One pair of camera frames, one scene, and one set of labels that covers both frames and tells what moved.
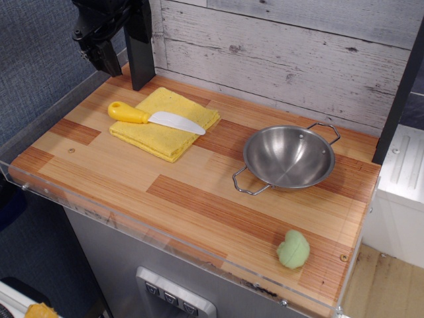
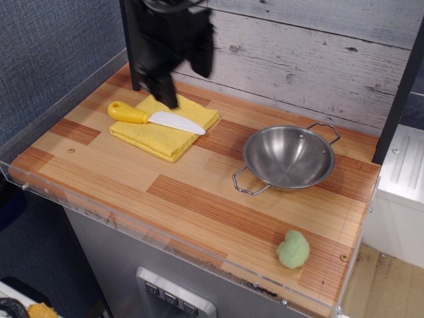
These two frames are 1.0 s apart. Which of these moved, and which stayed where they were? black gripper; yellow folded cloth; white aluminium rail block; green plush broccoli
Moved: black gripper
Stayed: yellow folded cloth; green plush broccoli; white aluminium rail block
